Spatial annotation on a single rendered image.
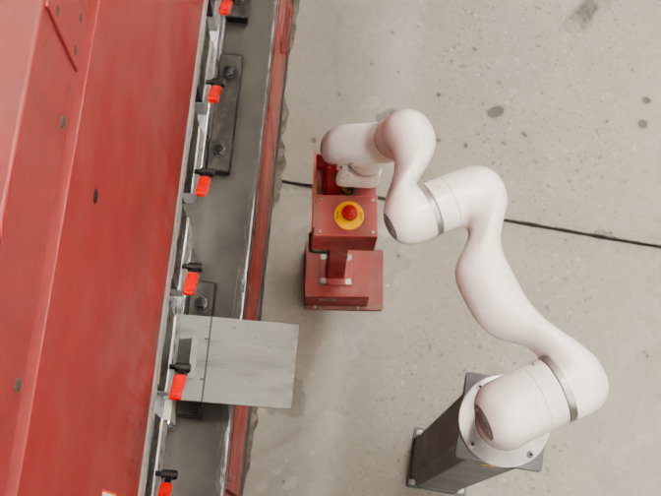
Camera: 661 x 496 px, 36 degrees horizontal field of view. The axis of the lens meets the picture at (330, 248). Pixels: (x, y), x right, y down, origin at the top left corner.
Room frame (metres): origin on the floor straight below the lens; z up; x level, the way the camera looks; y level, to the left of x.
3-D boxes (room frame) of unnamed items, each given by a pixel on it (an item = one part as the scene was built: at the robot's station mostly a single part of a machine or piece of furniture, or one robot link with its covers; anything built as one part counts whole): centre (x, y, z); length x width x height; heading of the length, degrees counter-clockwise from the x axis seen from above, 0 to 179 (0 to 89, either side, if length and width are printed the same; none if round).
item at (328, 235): (0.83, -0.02, 0.75); 0.20 x 0.16 x 0.18; 5
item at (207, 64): (0.94, 0.34, 1.18); 0.15 x 0.09 x 0.17; 1
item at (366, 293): (0.83, -0.05, 0.06); 0.25 x 0.20 x 0.12; 95
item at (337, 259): (0.83, -0.02, 0.39); 0.05 x 0.05 x 0.54; 5
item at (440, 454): (0.30, -0.39, 0.50); 0.18 x 0.18 x 1.00; 86
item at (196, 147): (0.74, 0.33, 1.18); 0.15 x 0.09 x 0.17; 1
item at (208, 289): (0.40, 0.27, 0.89); 0.30 x 0.05 x 0.03; 1
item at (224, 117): (0.97, 0.28, 0.89); 0.30 x 0.05 x 0.03; 1
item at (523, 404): (0.28, -0.37, 1.30); 0.19 x 0.12 x 0.24; 119
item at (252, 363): (0.36, 0.18, 1.00); 0.26 x 0.18 x 0.01; 91
